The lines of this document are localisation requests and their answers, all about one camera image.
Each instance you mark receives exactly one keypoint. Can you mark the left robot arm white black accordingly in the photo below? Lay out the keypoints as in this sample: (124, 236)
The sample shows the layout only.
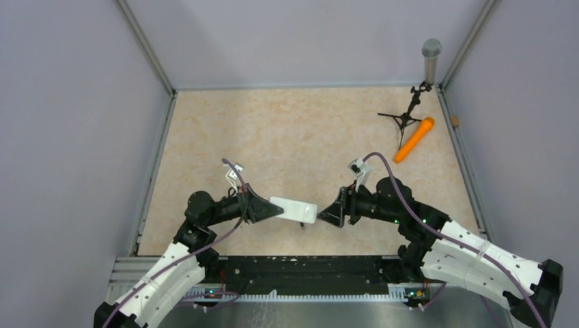
(184, 262)

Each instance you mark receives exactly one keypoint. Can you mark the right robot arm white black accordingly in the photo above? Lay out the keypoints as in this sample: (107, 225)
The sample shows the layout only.
(440, 249)

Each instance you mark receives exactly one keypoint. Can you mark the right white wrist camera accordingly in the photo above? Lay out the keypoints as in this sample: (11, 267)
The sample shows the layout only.
(361, 171)

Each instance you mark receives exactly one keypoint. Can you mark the orange toy microphone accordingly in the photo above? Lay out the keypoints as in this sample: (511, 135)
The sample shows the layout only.
(425, 126)

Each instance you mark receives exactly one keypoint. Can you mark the small tan block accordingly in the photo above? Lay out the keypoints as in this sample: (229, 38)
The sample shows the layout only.
(454, 121)

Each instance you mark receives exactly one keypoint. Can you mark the black mini tripod stand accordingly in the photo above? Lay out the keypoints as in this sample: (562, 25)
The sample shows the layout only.
(405, 119)

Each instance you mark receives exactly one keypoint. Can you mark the white remote control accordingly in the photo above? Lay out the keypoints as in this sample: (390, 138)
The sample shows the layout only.
(302, 212)

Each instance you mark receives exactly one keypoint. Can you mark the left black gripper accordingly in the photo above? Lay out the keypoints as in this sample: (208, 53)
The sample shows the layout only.
(257, 208)

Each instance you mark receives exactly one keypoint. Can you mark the grey metal cylinder post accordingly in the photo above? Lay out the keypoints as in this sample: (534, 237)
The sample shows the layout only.
(431, 50)

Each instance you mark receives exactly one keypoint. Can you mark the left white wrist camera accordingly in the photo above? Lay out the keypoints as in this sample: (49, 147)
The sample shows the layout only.
(232, 177)

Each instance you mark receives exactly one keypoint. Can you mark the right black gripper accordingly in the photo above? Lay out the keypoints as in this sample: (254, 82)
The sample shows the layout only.
(345, 204)

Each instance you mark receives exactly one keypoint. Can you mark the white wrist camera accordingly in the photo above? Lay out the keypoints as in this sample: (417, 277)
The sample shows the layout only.
(232, 177)
(361, 171)

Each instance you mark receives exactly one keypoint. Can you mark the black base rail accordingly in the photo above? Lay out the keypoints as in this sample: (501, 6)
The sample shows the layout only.
(310, 275)

